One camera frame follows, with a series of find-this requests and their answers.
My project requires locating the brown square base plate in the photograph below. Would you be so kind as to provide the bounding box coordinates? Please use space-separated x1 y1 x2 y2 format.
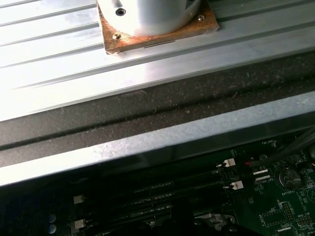
96 0 220 55

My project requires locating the RAM slot with black clips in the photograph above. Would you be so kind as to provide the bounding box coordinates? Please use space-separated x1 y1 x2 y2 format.
81 172 232 212

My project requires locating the coin cell battery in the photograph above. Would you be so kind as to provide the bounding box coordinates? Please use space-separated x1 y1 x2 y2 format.
277 166 302 192

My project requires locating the black PC case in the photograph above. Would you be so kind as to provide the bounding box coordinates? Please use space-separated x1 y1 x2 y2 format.
0 53 315 236

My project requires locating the black wire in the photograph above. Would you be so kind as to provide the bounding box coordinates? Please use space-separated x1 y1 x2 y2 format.
246 127 315 168

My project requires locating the green motherboard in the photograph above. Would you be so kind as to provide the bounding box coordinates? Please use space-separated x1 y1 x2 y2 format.
66 136 315 236

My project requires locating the RAM slot with white clips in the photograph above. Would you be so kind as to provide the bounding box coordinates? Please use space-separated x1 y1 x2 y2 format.
73 180 244 232
73 157 236 205

